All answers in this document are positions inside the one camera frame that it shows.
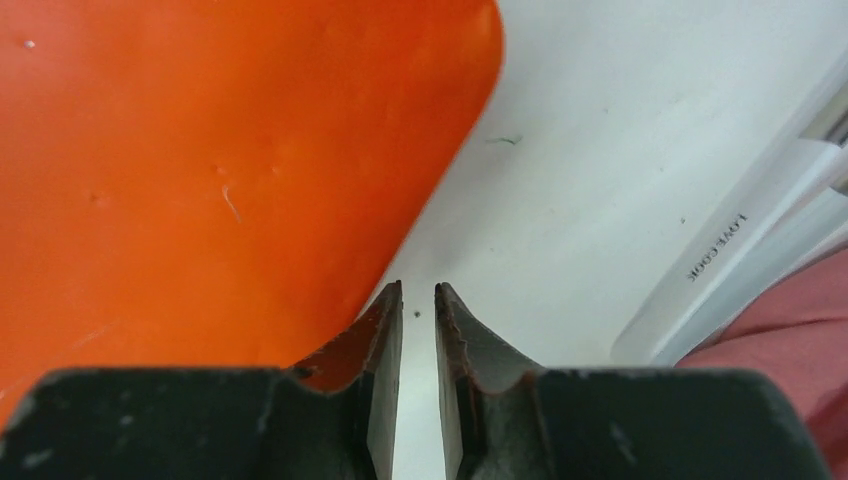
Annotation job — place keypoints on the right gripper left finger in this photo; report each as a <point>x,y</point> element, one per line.
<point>331,415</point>

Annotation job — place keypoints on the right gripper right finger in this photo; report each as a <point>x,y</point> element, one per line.
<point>504,416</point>

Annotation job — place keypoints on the orange box lid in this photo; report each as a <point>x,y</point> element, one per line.
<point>218,182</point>

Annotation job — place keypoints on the metal tongs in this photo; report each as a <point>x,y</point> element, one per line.
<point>789,206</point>

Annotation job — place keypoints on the pink cloth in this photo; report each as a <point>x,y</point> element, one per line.
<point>796,334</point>

